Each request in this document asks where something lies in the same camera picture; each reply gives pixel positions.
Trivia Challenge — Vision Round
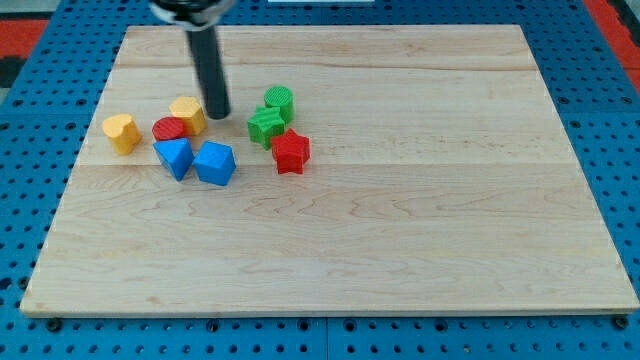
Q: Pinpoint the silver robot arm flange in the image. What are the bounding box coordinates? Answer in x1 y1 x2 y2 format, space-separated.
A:
149 0 236 31

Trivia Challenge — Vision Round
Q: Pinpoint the yellow hexagon block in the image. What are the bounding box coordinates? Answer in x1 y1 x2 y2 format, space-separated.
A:
169 97 207 135

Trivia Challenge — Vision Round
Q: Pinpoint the yellow heart block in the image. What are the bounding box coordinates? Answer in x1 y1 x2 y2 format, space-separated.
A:
102 113 142 155

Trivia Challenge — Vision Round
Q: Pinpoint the red star block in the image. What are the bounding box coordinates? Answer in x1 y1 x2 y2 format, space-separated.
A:
271 128 310 174

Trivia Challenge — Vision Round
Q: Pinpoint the green star block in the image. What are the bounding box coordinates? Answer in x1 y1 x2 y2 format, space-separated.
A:
247 107 285 150

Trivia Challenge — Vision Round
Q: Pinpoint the green cylinder block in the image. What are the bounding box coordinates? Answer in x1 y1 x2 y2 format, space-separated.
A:
263 85 295 124

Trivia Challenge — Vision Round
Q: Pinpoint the blue cube block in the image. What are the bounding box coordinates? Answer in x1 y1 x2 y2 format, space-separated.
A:
193 141 236 186

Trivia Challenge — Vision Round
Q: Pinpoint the wooden board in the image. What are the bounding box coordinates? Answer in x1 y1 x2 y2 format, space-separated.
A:
21 25 639 318

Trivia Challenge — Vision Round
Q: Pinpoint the blue triangle block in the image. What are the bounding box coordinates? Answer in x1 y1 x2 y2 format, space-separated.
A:
153 138 195 181

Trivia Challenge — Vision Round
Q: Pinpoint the red cylinder block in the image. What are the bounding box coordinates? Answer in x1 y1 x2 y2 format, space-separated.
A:
151 116 187 141

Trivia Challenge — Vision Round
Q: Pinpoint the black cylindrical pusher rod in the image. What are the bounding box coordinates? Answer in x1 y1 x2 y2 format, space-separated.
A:
187 25 231 120

